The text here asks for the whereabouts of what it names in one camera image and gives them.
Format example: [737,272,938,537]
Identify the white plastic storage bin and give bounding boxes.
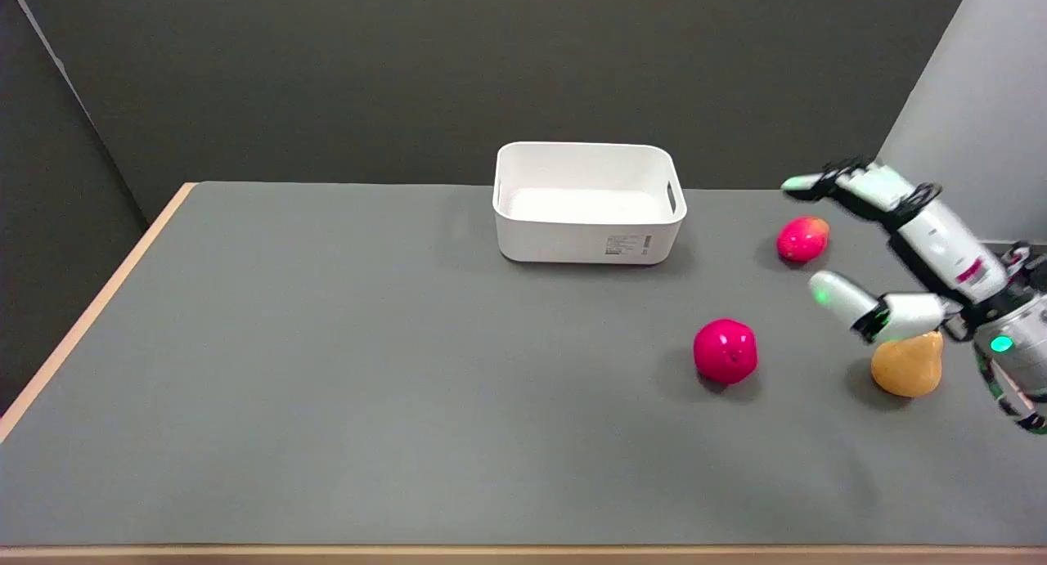
[492,141,688,265]

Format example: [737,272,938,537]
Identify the red yellow mango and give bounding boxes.
[776,215,830,263]

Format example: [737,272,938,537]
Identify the grey table mat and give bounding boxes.
[0,181,1047,547]

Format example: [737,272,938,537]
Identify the orange pear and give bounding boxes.
[870,331,945,399]

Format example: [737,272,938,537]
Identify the magenta pomegranate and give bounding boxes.
[693,318,759,385]

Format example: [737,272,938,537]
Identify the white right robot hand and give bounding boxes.
[781,159,1012,344]

